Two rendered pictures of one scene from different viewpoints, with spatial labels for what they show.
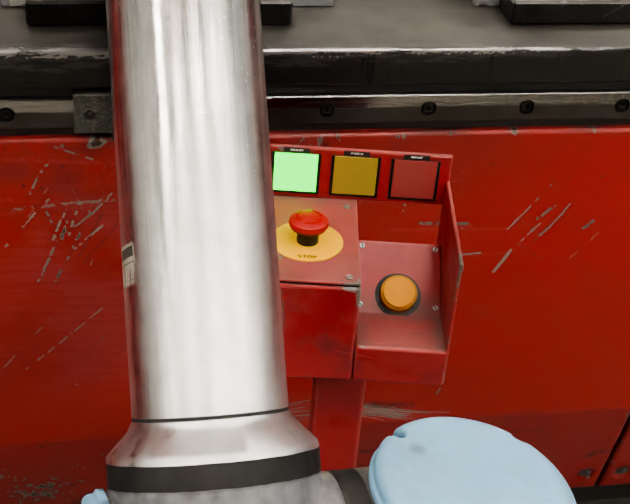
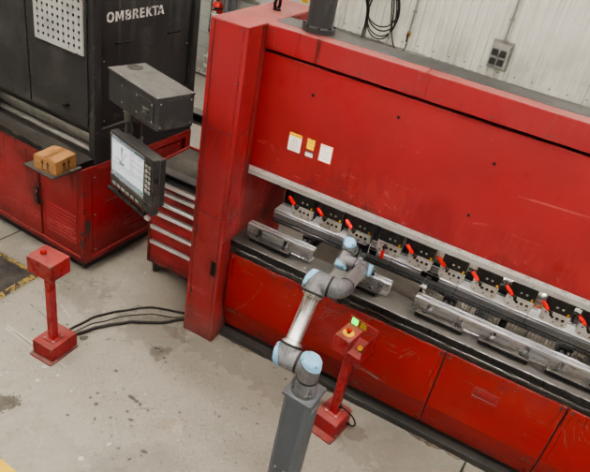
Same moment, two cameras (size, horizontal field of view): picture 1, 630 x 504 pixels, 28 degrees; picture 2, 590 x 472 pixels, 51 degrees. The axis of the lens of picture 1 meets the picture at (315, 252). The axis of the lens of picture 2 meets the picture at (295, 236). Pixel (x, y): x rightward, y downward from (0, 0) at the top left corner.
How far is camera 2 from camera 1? 260 cm
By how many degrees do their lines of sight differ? 29
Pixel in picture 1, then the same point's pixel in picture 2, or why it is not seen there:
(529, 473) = (317, 361)
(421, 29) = (396, 307)
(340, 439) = (346, 368)
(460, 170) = (395, 335)
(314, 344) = (341, 348)
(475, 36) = (404, 314)
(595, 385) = (416, 393)
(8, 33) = not seen: hidden behind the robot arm
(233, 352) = (295, 334)
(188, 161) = (300, 315)
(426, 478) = (306, 355)
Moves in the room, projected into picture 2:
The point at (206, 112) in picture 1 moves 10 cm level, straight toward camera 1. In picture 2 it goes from (303, 311) to (293, 320)
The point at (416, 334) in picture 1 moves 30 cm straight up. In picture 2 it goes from (358, 355) to (369, 317)
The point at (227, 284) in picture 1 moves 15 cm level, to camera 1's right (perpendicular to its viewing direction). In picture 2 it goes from (298, 328) to (320, 344)
